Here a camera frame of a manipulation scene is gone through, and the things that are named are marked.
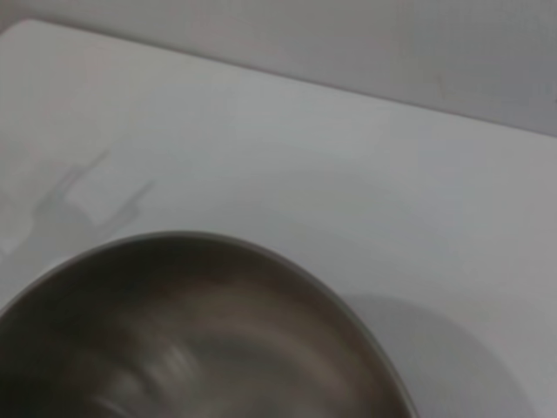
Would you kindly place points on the stainless steel mixing bowl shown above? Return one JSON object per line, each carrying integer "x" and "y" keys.
{"x": 183, "y": 339}

